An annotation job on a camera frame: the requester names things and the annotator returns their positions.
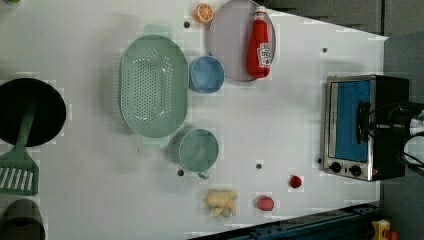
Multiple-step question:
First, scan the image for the black utensil holder cup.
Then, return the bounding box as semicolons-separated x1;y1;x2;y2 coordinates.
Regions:
0;78;67;147

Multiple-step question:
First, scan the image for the blue metal table frame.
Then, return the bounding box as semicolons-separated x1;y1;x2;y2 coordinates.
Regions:
191;204;382;240

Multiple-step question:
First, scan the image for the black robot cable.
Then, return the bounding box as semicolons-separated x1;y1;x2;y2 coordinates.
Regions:
366;101;424;174

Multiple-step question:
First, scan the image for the strawberry toy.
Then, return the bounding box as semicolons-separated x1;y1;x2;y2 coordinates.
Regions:
256;196;275;211

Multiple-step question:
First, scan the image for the teal mug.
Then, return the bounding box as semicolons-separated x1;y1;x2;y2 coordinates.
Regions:
177;129;219;180

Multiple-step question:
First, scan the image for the orange slice toy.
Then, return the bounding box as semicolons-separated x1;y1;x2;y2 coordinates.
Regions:
193;3;214;24

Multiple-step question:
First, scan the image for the lilac round plate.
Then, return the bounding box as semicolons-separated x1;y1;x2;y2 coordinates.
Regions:
209;0;276;81

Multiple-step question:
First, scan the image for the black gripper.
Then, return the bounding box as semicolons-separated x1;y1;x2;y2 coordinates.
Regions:
374;109;412;147

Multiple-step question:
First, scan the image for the black toaster oven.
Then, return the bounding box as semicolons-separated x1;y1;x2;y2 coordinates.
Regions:
322;75;409;182

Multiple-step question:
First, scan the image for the grey cup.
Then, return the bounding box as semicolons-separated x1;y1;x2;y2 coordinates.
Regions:
0;199;46;240

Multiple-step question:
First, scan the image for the blue bowl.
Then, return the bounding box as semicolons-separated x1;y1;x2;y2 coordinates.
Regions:
189;56;225;94

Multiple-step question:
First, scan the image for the green perforated colander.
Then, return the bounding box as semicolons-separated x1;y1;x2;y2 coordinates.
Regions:
119;24;189;148

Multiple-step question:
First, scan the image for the green slotted spatula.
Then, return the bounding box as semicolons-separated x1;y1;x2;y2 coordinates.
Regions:
0;102;39;196

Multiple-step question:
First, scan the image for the red ketchup bottle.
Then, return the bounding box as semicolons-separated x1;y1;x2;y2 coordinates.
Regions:
247;6;272;78

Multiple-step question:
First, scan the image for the red tomato toy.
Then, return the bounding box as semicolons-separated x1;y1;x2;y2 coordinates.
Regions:
289;175;302;189

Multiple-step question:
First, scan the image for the peeled banana toy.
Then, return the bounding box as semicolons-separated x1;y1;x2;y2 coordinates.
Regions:
204;190;239;218

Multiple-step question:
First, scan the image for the blue glass oven door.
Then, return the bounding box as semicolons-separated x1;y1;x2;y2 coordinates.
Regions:
329;81;371;163

